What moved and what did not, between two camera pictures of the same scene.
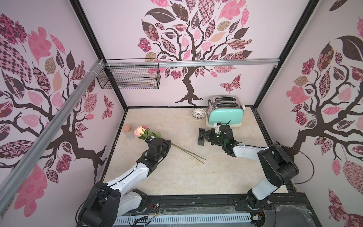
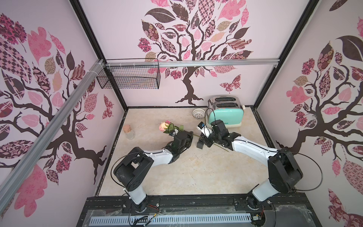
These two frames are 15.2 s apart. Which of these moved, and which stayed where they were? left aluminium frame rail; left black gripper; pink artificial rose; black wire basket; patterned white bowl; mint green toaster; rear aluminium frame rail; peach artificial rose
Moved: pink artificial rose; left black gripper; peach artificial rose
Stayed: black wire basket; rear aluminium frame rail; mint green toaster; patterned white bowl; left aluminium frame rail
